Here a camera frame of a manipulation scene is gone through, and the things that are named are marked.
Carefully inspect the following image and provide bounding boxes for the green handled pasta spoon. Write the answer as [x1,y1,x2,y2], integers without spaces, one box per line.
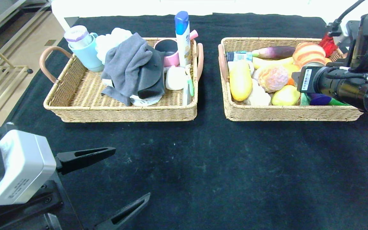
[185,64,195,97]

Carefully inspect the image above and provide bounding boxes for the gray towel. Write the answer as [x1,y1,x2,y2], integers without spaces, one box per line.
[101,33,165,106]

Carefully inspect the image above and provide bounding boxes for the toy cream puff bun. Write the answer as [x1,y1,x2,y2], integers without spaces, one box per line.
[258,65,289,92]

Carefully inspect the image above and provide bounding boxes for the white drink bottle blue cap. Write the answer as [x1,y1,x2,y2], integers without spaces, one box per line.
[309,93,332,106]

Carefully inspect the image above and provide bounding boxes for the toy croissant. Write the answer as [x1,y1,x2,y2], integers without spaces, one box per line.
[293,42,326,69]

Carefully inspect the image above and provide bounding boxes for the rectangular wicker basket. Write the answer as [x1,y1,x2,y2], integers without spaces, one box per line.
[40,37,204,123]
[218,37,364,122]

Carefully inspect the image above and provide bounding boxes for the white comb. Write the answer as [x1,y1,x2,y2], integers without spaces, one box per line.
[183,84,192,106]

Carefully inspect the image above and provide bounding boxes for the white soap box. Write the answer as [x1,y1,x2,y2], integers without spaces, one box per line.
[165,66,188,91]

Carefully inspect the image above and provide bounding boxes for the white round container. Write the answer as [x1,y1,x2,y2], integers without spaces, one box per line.
[130,94,163,107]

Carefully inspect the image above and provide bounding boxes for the black glasses case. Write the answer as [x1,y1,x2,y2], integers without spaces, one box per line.
[138,50,166,100]

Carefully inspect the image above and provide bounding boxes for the pink mug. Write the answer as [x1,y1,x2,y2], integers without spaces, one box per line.
[154,30,199,68]

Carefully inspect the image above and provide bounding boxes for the toy yellow papaya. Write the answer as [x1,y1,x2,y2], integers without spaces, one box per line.
[229,60,253,102]

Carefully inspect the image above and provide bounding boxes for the white shampoo bottle blue cap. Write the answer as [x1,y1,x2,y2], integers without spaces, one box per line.
[174,11,192,70]

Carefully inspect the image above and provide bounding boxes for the black tablecloth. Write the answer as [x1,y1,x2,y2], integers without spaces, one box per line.
[0,13,368,230]

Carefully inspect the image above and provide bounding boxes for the toy white garlic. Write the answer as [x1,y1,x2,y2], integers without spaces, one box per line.
[247,79,271,106]

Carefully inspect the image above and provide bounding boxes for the blue barcode snack packet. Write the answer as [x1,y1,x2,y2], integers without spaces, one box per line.
[226,51,255,63]

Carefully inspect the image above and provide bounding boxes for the toy yellow banana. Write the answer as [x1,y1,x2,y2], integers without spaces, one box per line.
[253,57,295,70]

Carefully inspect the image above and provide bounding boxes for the toy yellow lemon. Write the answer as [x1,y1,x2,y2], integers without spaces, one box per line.
[272,85,301,106]

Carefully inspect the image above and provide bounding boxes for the light blue bath pouf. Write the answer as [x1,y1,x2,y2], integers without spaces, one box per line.
[96,27,134,64]

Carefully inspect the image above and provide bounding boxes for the teal plastic cup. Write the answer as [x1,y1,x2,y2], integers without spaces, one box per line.
[68,33,105,73]

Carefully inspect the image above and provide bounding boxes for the toy purple eggplant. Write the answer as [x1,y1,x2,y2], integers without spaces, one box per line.
[252,46,296,60]

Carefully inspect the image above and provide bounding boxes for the large toy orange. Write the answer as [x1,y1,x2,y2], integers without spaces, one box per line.
[283,63,301,86]

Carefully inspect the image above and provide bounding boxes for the purple lidded jar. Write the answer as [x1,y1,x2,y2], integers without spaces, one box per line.
[64,26,93,49]

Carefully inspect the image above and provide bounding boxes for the toy green lime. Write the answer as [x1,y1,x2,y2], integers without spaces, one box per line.
[329,97,351,106]

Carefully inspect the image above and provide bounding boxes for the red soda can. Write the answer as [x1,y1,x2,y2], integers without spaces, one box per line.
[319,32,338,58]

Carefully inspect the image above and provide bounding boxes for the gold metal rack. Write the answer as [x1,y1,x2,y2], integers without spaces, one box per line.
[0,56,34,125]

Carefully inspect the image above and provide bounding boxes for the black braided cable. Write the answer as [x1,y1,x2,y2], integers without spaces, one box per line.
[323,65,368,80]

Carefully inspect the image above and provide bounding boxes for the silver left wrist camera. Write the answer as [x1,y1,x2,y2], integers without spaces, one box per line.
[0,129,57,206]

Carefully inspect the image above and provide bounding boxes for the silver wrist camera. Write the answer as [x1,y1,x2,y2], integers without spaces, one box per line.
[330,21,361,46]
[0,129,57,206]

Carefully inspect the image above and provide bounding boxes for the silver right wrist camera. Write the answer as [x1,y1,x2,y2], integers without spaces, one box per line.
[330,21,361,46]

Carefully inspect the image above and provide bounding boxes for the black camera cable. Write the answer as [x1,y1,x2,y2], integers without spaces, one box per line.
[327,0,367,33]

